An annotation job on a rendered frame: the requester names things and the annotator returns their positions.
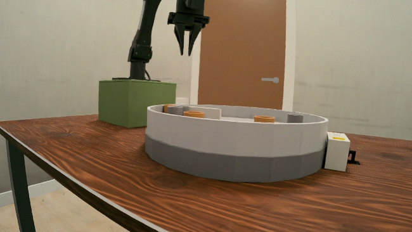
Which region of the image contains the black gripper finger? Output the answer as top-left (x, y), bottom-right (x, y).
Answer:
top-left (174, 23), bottom-right (185, 56)
top-left (188, 25), bottom-right (202, 56)

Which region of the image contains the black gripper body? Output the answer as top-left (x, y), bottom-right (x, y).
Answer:
top-left (167, 12), bottom-right (210, 32)

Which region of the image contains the grey short cylinder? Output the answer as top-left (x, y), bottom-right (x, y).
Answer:
top-left (287, 113), bottom-right (304, 123)
top-left (167, 106), bottom-right (183, 116)
top-left (182, 106), bottom-right (189, 116)

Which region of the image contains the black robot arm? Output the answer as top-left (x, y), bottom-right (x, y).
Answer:
top-left (112, 0), bottom-right (205, 82)

